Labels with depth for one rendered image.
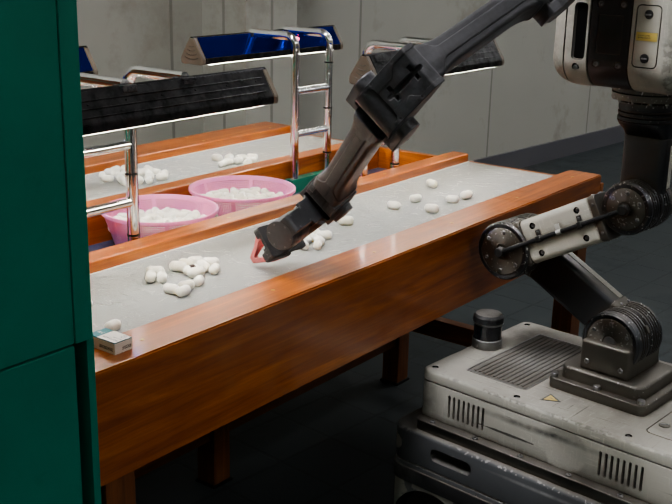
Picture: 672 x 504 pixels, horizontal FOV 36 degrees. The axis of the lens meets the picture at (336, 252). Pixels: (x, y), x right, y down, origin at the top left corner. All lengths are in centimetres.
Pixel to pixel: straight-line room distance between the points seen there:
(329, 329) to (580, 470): 58
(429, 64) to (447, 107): 446
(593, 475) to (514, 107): 461
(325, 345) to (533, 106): 491
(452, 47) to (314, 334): 63
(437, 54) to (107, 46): 285
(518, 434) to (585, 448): 15
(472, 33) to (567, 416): 86
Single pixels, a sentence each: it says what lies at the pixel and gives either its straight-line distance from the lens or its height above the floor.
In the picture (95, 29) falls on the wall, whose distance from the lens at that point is 425.
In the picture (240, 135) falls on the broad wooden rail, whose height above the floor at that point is 76.
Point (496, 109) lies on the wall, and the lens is 639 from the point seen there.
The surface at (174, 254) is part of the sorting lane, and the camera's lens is 217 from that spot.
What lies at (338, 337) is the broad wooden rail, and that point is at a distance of 198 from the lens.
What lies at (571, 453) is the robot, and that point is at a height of 40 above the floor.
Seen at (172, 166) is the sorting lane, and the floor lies 74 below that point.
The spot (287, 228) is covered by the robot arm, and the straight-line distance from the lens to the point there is 187.
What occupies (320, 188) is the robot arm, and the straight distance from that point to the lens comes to 186.
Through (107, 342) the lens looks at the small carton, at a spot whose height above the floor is 78.
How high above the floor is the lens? 137
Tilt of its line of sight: 17 degrees down
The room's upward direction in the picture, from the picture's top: 1 degrees clockwise
